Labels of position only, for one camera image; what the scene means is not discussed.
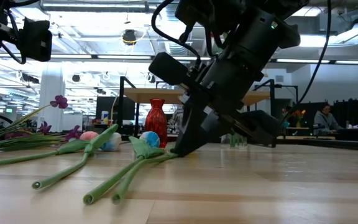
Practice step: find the pink tulip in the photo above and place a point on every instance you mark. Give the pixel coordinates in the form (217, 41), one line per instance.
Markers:
(89, 136)

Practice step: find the purple artificial flower bunch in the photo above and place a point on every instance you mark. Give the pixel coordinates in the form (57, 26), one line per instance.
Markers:
(59, 101)

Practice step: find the overhead light bar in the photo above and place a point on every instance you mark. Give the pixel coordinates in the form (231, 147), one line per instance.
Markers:
(73, 57)

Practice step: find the yellow tulip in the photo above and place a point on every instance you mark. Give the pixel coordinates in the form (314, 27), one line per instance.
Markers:
(118, 196)

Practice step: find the black computer monitor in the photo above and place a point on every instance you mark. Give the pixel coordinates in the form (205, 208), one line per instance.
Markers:
(110, 107)

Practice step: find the black ceiling-mounted device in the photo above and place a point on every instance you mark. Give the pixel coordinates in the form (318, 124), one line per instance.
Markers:
(129, 36)

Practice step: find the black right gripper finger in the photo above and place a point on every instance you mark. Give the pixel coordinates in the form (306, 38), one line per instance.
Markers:
(221, 126)
(193, 127)

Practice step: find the person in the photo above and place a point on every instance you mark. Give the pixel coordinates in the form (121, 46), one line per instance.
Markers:
(325, 121)
(173, 121)

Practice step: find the black room partitions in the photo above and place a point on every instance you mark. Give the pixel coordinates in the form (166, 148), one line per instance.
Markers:
(356, 113)

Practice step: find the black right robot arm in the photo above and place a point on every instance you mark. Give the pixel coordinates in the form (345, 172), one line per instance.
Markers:
(259, 34)

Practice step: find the clear glass vase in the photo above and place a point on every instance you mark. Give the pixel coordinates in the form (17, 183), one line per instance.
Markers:
(238, 141)

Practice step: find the white and blue tulip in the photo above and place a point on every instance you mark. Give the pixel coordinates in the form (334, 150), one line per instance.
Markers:
(150, 139)
(102, 138)

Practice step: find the red glass vase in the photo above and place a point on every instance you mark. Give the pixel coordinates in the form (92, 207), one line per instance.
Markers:
(156, 121)

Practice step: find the silver ceiling air duct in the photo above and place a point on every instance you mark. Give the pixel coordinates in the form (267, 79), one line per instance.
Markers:
(169, 46)

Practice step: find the background orange flowers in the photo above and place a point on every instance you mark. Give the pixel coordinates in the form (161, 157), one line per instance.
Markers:
(299, 113)

